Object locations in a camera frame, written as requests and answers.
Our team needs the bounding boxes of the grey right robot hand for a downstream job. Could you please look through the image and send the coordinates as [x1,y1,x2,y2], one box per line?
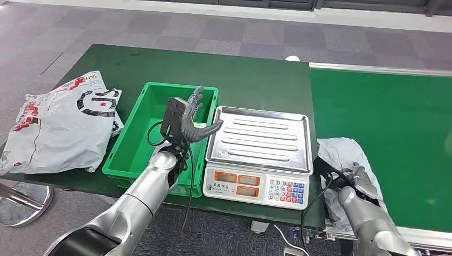
[348,163,381,206]

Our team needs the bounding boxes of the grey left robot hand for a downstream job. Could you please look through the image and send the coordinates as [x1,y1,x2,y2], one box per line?
[180,85,224,144]

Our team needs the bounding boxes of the grey poly mailer parcel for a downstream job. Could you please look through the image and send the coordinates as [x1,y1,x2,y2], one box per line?
[316,137,388,232]

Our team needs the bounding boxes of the green conveyor belt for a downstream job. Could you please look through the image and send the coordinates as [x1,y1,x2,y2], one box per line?
[309,62,452,256]

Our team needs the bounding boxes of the green plastic bin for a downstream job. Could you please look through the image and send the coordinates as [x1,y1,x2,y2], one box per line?
[102,82,220,198]

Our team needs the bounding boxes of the white scale with steel tray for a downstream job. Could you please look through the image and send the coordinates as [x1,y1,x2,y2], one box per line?
[202,105,314,211]

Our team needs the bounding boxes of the white block under table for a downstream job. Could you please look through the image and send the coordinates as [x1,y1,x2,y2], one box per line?
[251,220,270,235]

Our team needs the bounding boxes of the large white printed bag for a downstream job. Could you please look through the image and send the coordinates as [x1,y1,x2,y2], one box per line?
[0,70,124,177]

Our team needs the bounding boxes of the chrome round stand base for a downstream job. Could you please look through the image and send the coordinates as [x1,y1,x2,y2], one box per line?
[0,182,54,228]

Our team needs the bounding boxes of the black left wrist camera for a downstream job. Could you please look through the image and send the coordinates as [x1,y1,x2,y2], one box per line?
[160,97,187,138]

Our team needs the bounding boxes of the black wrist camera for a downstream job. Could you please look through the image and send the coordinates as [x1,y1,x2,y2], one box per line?
[160,97,187,138]
[313,157,354,189]

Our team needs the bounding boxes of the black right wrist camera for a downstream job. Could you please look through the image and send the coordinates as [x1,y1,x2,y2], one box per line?
[313,157,354,189]

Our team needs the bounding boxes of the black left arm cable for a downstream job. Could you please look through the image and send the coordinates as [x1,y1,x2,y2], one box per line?
[146,121,196,232]

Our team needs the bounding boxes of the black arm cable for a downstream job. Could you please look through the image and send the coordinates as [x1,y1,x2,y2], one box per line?
[146,121,196,232]
[301,173,334,256]

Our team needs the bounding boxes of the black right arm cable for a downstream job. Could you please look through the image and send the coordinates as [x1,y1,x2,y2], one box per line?
[301,173,334,256]

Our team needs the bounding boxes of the white cable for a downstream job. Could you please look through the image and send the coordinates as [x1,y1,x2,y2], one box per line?
[272,224,311,256]

